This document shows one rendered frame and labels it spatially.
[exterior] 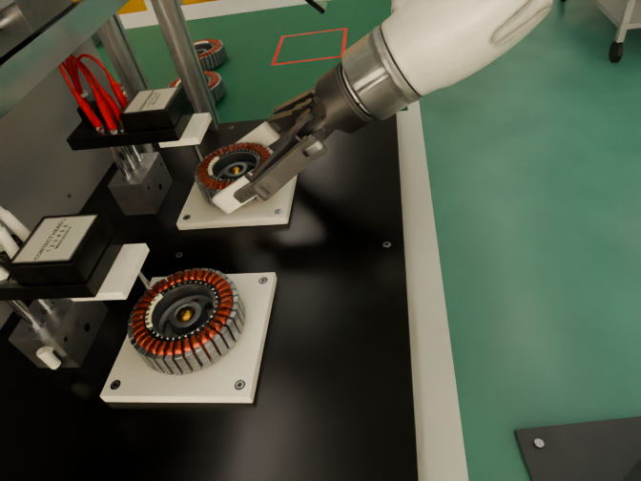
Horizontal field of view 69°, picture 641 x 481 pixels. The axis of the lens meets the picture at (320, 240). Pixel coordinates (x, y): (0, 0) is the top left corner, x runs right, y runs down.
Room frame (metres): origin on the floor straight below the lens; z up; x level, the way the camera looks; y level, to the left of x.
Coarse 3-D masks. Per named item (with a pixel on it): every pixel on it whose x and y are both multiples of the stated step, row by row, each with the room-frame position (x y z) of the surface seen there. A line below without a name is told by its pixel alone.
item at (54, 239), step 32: (64, 224) 0.34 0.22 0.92; (96, 224) 0.33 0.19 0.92; (0, 256) 0.34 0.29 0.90; (32, 256) 0.31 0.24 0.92; (64, 256) 0.30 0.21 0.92; (96, 256) 0.31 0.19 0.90; (128, 256) 0.33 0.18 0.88; (0, 288) 0.30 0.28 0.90; (32, 288) 0.30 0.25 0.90; (64, 288) 0.29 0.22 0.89; (96, 288) 0.29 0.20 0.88; (128, 288) 0.29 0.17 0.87; (32, 320) 0.32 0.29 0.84
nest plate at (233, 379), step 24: (240, 288) 0.35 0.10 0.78; (264, 288) 0.34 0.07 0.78; (264, 312) 0.31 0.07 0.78; (168, 336) 0.31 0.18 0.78; (240, 336) 0.29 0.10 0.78; (264, 336) 0.29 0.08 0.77; (120, 360) 0.29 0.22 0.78; (240, 360) 0.26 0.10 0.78; (120, 384) 0.26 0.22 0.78; (144, 384) 0.26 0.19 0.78; (168, 384) 0.25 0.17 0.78; (192, 384) 0.24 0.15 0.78; (216, 384) 0.24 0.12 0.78; (240, 384) 0.23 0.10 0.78
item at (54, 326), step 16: (32, 304) 0.35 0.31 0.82; (64, 304) 0.34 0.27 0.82; (80, 304) 0.35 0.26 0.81; (96, 304) 0.36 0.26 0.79; (48, 320) 0.33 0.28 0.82; (64, 320) 0.32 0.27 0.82; (80, 320) 0.34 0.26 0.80; (96, 320) 0.35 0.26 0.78; (16, 336) 0.31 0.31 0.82; (32, 336) 0.31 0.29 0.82; (48, 336) 0.30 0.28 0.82; (64, 336) 0.31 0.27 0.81; (80, 336) 0.32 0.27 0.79; (32, 352) 0.31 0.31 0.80; (64, 352) 0.30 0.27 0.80; (80, 352) 0.31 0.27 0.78
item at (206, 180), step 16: (240, 144) 0.59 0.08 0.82; (256, 144) 0.58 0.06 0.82; (208, 160) 0.56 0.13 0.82; (224, 160) 0.57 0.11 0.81; (240, 160) 0.57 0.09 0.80; (256, 160) 0.56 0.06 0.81; (208, 176) 0.53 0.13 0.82; (224, 176) 0.55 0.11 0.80; (240, 176) 0.53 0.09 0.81; (208, 192) 0.50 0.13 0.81
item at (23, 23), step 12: (24, 0) 0.56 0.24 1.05; (36, 0) 0.57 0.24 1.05; (48, 0) 0.59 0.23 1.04; (0, 12) 0.55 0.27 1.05; (12, 12) 0.54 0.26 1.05; (24, 12) 0.55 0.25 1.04; (36, 12) 0.56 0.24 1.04; (48, 12) 0.58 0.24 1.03; (12, 24) 0.55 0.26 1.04; (24, 24) 0.54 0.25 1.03; (36, 24) 0.55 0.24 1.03
